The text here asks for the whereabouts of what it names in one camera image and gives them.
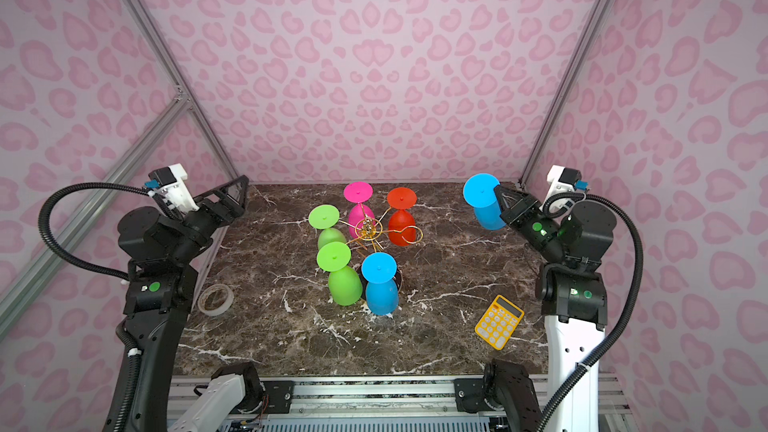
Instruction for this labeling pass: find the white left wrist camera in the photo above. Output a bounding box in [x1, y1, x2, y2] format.
[145, 163, 199, 214]

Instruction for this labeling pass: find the red wine glass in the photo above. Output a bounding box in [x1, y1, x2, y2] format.
[387, 187, 418, 247]

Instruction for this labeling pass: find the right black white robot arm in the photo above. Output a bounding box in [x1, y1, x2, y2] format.
[463, 174, 619, 431]

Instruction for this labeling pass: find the magenta wine glass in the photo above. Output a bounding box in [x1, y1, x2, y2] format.
[344, 182, 374, 239]

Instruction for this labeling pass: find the aluminium enclosure frame strut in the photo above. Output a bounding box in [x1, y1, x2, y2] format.
[1, 0, 238, 337]

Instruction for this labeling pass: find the front lime green wine glass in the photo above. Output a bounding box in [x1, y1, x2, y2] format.
[316, 242, 363, 306]

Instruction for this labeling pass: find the yellow calculator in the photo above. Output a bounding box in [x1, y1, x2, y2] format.
[474, 295, 525, 351]

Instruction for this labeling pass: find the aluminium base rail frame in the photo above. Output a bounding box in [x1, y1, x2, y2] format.
[161, 374, 637, 432]

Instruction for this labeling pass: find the clear tape roll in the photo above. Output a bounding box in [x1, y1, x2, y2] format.
[197, 284, 235, 317]

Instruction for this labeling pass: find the gold wire wine glass rack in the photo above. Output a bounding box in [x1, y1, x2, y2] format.
[335, 209, 425, 313]

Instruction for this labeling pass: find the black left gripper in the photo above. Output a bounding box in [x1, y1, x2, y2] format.
[171, 176, 247, 269]

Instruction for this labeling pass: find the rear lime green wine glass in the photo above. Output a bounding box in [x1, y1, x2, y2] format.
[308, 204, 347, 249]

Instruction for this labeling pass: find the blue wine glass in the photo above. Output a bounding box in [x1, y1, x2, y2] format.
[361, 252, 398, 316]
[463, 173, 506, 231]

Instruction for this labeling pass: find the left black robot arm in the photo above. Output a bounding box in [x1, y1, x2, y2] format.
[104, 176, 249, 431]

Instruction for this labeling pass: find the right black corrugated cable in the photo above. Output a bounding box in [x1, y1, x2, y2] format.
[533, 193, 644, 432]

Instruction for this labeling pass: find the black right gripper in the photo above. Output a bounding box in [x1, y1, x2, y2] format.
[492, 184, 570, 264]

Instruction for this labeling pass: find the lime green wine glass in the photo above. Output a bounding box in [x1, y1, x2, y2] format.
[308, 204, 347, 249]
[316, 242, 363, 306]

